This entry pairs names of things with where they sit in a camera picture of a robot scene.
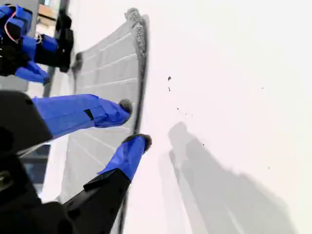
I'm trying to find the grey striped towel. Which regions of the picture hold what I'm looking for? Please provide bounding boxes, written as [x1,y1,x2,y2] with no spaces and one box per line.
[57,7,151,234]

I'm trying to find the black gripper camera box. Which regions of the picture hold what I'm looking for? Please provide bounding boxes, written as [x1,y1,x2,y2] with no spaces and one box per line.
[36,9,75,73]

